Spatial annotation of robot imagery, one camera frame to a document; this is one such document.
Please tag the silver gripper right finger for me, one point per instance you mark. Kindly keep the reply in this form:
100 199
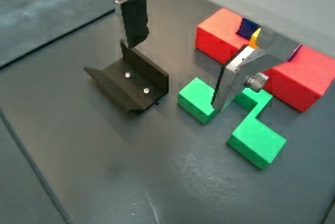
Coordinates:
243 70

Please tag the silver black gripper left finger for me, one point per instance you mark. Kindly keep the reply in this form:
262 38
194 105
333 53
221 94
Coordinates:
133 16

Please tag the green stepped block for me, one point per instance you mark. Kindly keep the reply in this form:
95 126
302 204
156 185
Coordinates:
254 140

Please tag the red base board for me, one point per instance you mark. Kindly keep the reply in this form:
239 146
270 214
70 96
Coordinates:
298 81

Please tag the black angled fixture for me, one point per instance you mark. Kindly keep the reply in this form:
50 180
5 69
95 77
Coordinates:
135 81

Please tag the yellow long bar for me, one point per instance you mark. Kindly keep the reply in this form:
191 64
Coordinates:
254 38

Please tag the dark blue left post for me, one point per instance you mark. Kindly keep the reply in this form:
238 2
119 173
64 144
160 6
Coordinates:
247 28

